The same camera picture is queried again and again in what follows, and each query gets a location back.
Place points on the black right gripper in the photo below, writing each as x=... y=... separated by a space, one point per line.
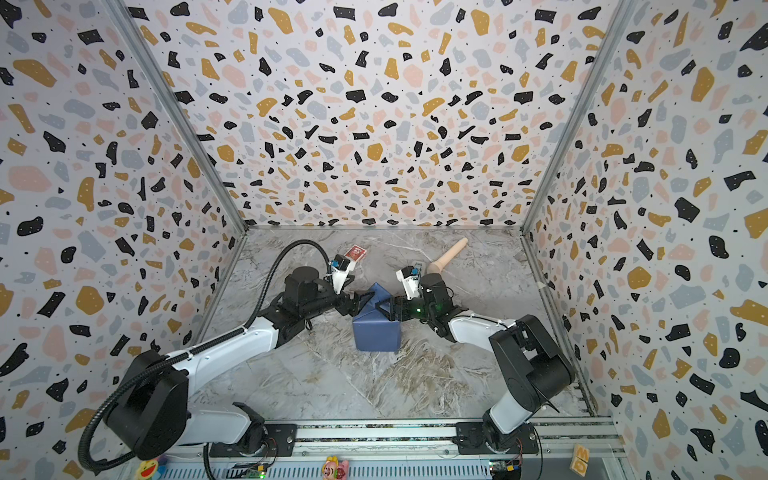
x=402 y=307

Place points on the colourful smiley toy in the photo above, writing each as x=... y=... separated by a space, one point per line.
x=153 y=469

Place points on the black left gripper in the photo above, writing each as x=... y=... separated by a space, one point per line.
x=353 y=307

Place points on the wooden letter block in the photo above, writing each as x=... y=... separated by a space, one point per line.
x=580 y=460

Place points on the beige microphone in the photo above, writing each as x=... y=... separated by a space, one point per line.
x=438 y=265

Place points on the pink yellow figure toy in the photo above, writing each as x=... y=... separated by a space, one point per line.
x=335 y=469

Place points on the red playing card box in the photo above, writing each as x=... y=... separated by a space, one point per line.
x=356 y=253

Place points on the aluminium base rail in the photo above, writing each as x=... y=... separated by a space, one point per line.
x=405 y=449

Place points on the aluminium left corner post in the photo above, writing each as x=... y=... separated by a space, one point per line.
x=121 y=18

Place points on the aluminium right corner post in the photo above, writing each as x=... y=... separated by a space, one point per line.
x=615 y=28

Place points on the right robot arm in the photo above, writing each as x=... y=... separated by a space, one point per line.
x=533 y=367

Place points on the blue wrapping paper sheet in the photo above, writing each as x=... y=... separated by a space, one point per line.
x=372 y=332

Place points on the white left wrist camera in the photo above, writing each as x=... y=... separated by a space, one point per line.
x=341 y=268

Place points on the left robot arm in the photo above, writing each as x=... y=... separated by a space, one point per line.
x=153 y=413

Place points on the aluminium corner post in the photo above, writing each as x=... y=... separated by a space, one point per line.
x=121 y=18
x=615 y=28

